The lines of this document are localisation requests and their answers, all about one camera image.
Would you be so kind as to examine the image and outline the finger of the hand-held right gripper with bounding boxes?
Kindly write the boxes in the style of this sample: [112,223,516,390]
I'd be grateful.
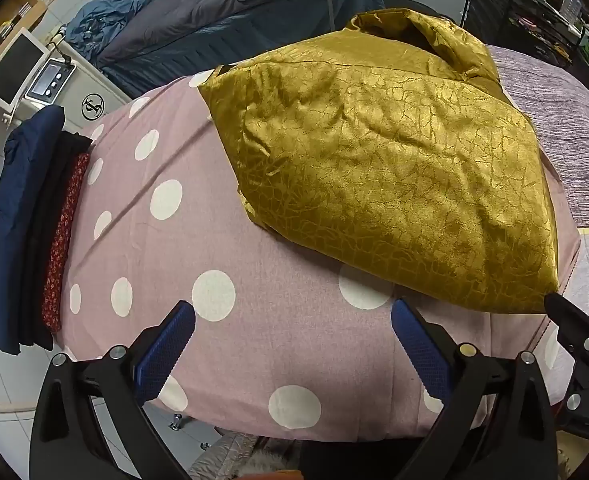
[544,292,589,376]

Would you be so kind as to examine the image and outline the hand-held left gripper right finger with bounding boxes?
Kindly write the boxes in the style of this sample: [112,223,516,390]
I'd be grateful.
[390,297,560,480]

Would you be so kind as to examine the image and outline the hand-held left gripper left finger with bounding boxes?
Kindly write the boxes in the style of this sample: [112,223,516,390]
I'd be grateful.
[29,300,198,480]

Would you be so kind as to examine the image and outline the gold jacket with black fur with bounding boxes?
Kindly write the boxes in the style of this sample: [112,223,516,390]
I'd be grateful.
[198,8,559,315]

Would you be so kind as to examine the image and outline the pink polka dot bed sheet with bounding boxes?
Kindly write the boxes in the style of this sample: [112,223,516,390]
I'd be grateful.
[59,71,582,443]

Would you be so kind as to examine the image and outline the grey quilted cloth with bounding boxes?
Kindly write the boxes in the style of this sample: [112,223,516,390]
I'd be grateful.
[188,430,258,480]

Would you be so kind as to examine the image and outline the red floral folded cloth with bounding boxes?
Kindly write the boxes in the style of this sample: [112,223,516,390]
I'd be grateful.
[41,152,91,333]

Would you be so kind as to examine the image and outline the mauve striped blanket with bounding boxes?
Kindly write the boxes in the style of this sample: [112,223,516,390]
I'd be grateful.
[484,44,589,229]

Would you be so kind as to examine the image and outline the navy folded garment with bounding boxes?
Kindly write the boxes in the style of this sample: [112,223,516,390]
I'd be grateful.
[0,105,66,356]

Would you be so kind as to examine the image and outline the white cabinet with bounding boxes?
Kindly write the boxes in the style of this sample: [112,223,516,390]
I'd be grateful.
[24,40,131,133]

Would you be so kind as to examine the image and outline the grey device with buttons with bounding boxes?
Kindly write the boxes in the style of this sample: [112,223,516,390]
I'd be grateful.
[26,59,78,102]

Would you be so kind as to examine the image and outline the white framed monitor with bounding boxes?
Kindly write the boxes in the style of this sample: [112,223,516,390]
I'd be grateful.
[0,27,51,112]

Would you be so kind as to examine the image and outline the black metal rack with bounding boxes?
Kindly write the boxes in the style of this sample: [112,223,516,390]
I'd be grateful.
[460,0,589,92]

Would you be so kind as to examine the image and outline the black round stool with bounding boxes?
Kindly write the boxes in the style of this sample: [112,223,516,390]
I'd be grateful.
[381,6,456,23]

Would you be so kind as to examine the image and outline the blue crumpled cloth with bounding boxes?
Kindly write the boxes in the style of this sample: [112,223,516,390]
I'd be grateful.
[66,0,156,63]

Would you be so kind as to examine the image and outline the grey duvet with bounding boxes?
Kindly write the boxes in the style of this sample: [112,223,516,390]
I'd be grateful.
[97,0,370,97]

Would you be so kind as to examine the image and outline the wooden shelf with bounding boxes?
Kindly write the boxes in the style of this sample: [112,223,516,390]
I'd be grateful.
[0,0,56,86]

